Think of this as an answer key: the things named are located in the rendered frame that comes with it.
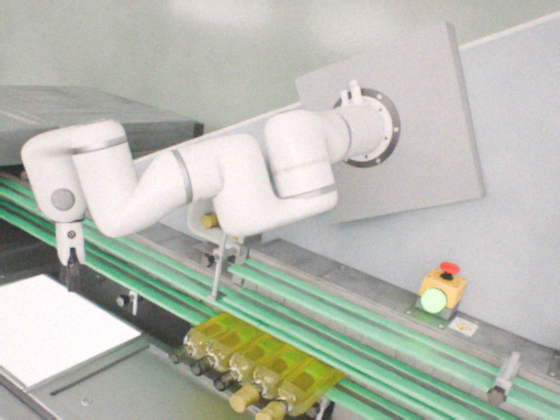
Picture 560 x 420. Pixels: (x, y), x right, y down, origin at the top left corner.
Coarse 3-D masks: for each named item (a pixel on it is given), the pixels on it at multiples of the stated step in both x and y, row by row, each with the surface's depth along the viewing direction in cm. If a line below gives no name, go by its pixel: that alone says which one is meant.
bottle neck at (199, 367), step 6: (210, 354) 104; (198, 360) 102; (204, 360) 102; (210, 360) 103; (216, 360) 104; (192, 366) 102; (198, 366) 103; (204, 366) 101; (210, 366) 103; (192, 372) 102; (198, 372) 102; (204, 372) 101
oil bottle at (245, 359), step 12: (264, 336) 111; (240, 348) 106; (252, 348) 107; (264, 348) 107; (276, 348) 108; (240, 360) 102; (252, 360) 103; (240, 372) 102; (252, 372) 102; (240, 384) 103
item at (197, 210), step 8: (200, 200) 134; (208, 200) 136; (192, 208) 133; (200, 208) 135; (208, 208) 137; (192, 216) 134; (200, 216) 136; (192, 224) 134; (200, 224) 136; (192, 232) 134; (200, 232) 133; (208, 232) 133; (216, 232) 134; (216, 240) 130; (232, 240) 131; (240, 240) 126
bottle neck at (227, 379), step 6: (228, 372) 100; (234, 372) 101; (216, 378) 99; (222, 378) 98; (228, 378) 99; (234, 378) 100; (216, 384) 99; (222, 384) 100; (228, 384) 99; (222, 390) 98
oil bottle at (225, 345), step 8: (232, 328) 112; (240, 328) 112; (248, 328) 113; (256, 328) 113; (224, 336) 108; (232, 336) 109; (240, 336) 109; (248, 336) 110; (256, 336) 111; (208, 344) 106; (216, 344) 106; (224, 344) 106; (232, 344) 106; (240, 344) 107; (208, 352) 105; (216, 352) 104; (224, 352) 104; (232, 352) 105; (224, 360) 104; (216, 368) 105; (224, 368) 105
